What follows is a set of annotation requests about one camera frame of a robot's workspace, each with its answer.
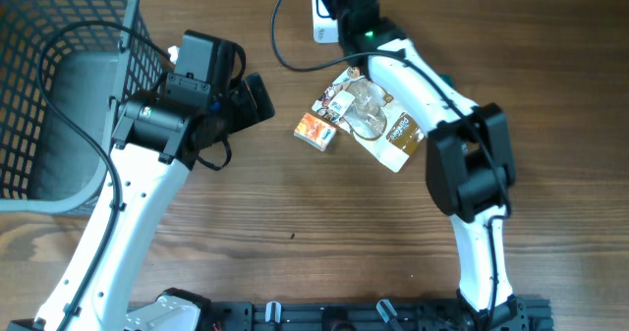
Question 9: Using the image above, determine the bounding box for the beige snack pouch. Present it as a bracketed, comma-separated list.
[312, 67, 424, 173]

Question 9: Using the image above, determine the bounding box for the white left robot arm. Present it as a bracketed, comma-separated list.
[8, 32, 275, 330]

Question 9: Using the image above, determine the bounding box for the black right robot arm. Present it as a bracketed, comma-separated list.
[330, 0, 515, 330]

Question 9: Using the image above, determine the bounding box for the white barcode scanner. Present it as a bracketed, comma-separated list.
[311, 0, 338, 44]

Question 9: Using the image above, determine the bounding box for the blue mouthwash bottle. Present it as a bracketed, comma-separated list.
[440, 74, 455, 88]

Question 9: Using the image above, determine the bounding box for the orange small box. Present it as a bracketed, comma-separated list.
[294, 113, 337, 151]

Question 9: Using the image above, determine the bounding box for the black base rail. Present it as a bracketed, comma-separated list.
[200, 298, 555, 331]

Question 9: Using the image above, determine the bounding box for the grey plastic mesh basket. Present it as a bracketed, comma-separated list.
[1, 0, 162, 215]

